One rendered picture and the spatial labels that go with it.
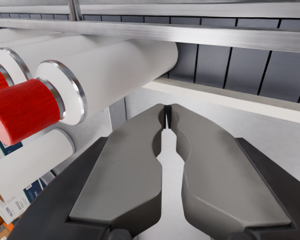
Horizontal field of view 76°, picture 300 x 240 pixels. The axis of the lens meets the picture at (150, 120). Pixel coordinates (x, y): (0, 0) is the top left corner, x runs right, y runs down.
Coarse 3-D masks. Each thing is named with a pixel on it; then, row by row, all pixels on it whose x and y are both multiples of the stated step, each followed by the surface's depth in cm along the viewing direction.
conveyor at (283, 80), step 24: (192, 24) 22; (216, 24) 21; (240, 24) 20; (264, 24) 19; (288, 24) 18; (192, 48) 24; (216, 48) 22; (240, 48) 21; (168, 72) 27; (192, 72) 25; (216, 72) 23; (240, 72) 22; (264, 72) 21; (288, 72) 19; (264, 96) 22; (288, 96) 20
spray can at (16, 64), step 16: (0, 48) 16; (16, 48) 16; (32, 48) 17; (48, 48) 18; (64, 48) 19; (80, 48) 20; (0, 64) 16; (16, 64) 16; (32, 64) 16; (0, 80) 15; (16, 80) 16
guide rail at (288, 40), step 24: (0, 24) 29; (24, 24) 26; (48, 24) 23; (72, 24) 21; (96, 24) 19; (120, 24) 18; (144, 24) 17; (168, 24) 16; (264, 48) 13; (288, 48) 12
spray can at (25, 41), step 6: (42, 36) 24; (48, 36) 25; (54, 36) 25; (60, 36) 26; (66, 36) 26; (0, 42) 21; (6, 42) 21; (12, 42) 22; (18, 42) 22; (24, 42) 22; (30, 42) 23
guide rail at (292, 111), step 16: (160, 80) 25; (176, 80) 25; (192, 96) 23; (208, 96) 22; (224, 96) 21; (240, 96) 20; (256, 96) 20; (256, 112) 20; (272, 112) 19; (288, 112) 18
